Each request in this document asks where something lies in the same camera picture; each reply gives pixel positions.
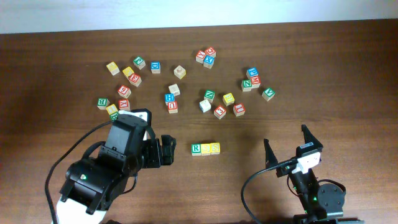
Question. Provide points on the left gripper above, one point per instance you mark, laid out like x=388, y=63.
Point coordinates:
x=168, y=149

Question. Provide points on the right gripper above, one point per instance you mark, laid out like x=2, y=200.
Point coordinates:
x=271, y=158

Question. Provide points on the green R block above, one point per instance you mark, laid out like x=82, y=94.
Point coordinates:
x=196, y=149

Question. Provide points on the yellow S block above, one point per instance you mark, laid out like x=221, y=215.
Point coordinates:
x=205, y=149
x=215, y=148

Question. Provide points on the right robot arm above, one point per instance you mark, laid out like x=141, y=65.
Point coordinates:
x=322, y=200

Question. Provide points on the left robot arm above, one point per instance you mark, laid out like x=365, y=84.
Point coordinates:
x=101, y=175

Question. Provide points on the red U block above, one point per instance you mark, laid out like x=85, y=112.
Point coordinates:
x=172, y=107

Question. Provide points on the blue H block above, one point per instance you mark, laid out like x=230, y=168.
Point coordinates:
x=169, y=98

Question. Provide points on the plain block blue side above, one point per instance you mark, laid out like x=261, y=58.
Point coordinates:
x=205, y=106

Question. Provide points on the green V block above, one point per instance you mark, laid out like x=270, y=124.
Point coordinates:
x=268, y=94

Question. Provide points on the plain wooden block centre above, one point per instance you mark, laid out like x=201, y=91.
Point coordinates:
x=174, y=89

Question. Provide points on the red Y block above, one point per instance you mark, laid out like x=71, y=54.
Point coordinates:
x=124, y=105

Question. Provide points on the green B block lower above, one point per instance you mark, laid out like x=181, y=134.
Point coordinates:
x=114, y=116

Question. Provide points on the green b block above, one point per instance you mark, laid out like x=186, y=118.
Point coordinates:
x=114, y=116
x=102, y=103

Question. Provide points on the red 3 block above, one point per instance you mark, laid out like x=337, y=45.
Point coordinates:
x=220, y=112

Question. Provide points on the red I block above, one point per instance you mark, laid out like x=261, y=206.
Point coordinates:
x=239, y=109

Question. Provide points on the green N block centre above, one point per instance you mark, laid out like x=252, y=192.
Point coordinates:
x=209, y=95

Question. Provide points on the green n block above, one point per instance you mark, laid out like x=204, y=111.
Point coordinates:
x=209, y=95
x=246, y=85

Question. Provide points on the yellow 1 block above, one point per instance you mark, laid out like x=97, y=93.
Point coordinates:
x=111, y=109

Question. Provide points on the red 6 block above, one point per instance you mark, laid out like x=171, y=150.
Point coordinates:
x=124, y=91

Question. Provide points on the red M block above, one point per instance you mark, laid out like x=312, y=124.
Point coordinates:
x=255, y=81

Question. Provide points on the green N block right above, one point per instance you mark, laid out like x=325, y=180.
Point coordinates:
x=246, y=85

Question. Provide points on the red E block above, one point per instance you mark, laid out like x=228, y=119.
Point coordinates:
x=135, y=80

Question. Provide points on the yellow side plain block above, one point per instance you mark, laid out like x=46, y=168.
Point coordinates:
x=179, y=72

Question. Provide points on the yellow block centre right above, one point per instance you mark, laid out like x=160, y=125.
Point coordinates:
x=228, y=99

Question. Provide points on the green B block left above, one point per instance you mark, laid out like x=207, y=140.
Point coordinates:
x=102, y=103

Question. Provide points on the blue D block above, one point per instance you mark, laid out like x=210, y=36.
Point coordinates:
x=155, y=67

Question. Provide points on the blue P block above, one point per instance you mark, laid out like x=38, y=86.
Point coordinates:
x=252, y=72

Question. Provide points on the yellow block by E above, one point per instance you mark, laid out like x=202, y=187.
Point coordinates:
x=128, y=71

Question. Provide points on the green P block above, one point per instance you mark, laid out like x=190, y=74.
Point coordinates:
x=139, y=62

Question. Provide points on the blue X block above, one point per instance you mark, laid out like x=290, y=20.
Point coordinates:
x=208, y=62

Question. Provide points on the red K block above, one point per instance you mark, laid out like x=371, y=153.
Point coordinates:
x=200, y=56

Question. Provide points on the yellow block far left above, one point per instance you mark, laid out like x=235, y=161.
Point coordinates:
x=113, y=68

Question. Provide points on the red Q block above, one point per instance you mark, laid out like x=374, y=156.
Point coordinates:
x=210, y=51

